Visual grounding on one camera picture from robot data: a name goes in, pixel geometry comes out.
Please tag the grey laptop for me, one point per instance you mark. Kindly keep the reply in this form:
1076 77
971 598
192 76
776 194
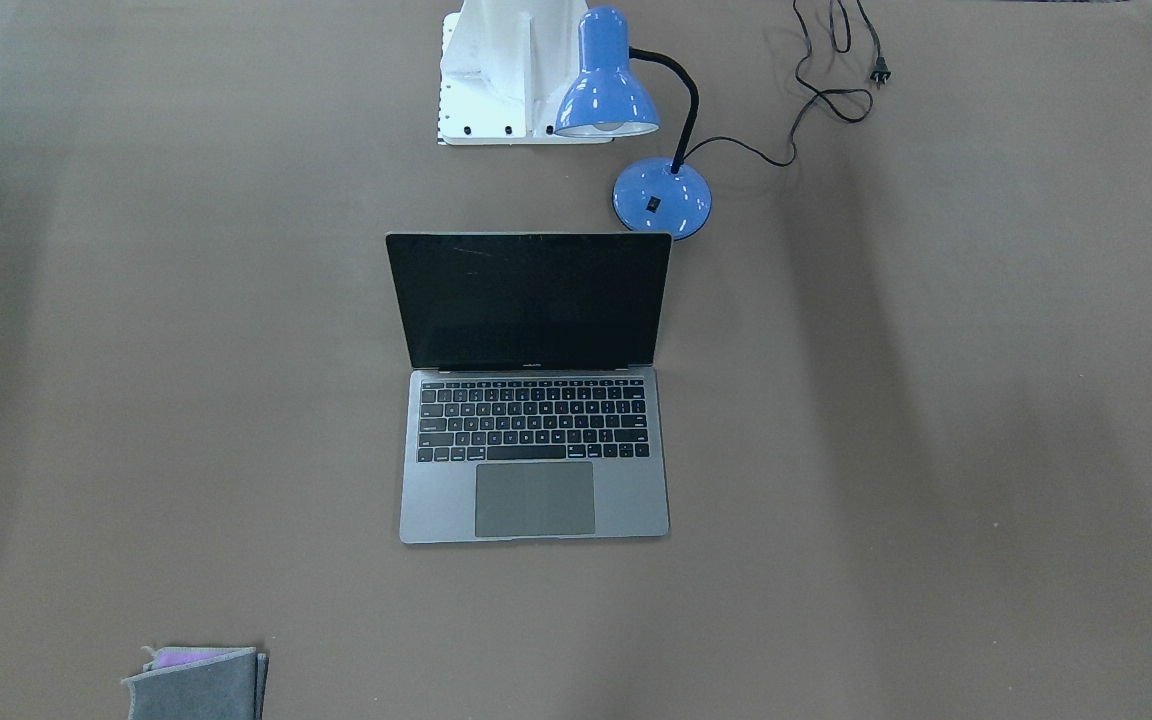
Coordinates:
533 405

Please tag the blue desk lamp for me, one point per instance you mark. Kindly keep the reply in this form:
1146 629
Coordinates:
606 100

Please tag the grey folded cloth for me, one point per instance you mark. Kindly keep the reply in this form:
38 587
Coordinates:
199 683

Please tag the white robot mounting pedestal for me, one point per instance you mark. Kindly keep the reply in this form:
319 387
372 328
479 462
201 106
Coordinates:
506 66

